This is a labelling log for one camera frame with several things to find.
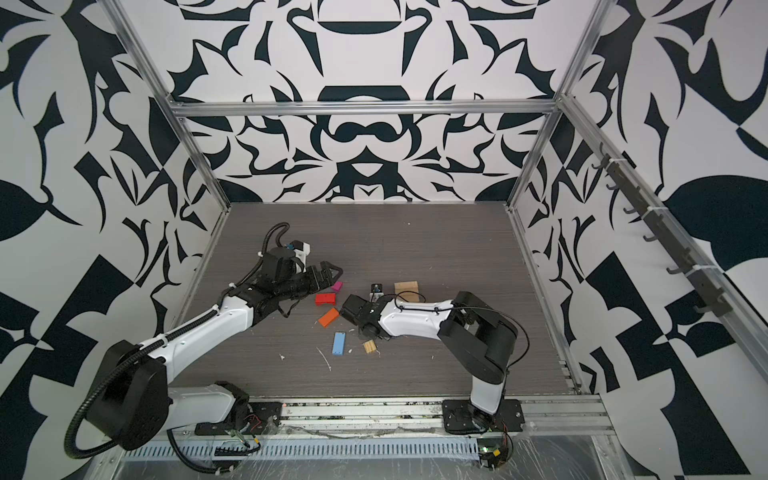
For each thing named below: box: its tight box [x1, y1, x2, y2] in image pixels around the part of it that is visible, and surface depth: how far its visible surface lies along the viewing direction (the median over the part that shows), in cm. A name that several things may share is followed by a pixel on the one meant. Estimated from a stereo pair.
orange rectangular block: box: [318, 308, 339, 328], surface depth 92 cm
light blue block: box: [332, 332, 347, 356], surface depth 87 cm
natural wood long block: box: [394, 280, 419, 294], surface depth 98 cm
